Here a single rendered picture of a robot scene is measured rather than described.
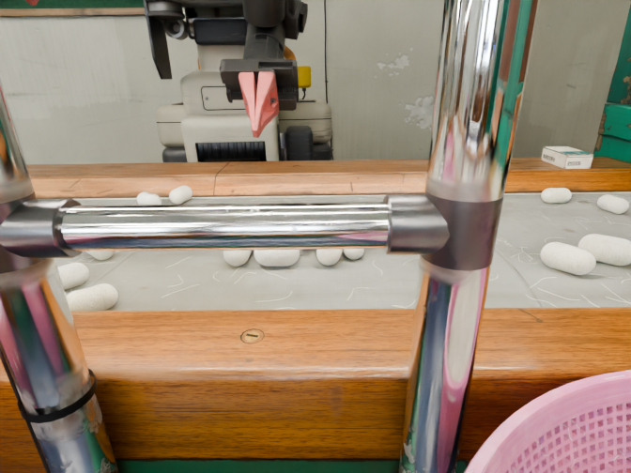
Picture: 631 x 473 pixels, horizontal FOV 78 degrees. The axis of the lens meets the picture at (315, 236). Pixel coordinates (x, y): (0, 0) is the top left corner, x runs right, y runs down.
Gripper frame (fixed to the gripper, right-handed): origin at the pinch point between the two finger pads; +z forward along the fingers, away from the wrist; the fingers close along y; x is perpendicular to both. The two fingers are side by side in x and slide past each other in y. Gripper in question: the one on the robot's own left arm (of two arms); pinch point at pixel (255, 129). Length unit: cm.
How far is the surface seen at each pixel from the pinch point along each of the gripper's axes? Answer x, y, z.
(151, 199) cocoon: 0.2, -11.4, 10.6
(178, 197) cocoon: 1.8, -8.9, 9.2
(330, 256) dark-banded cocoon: -9.8, 9.3, 22.1
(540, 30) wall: 102, 128, -164
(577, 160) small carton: 3.5, 42.4, 1.9
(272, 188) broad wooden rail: 4.7, 2.0, 5.9
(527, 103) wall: 131, 128, -139
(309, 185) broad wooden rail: 4.6, 6.9, 5.5
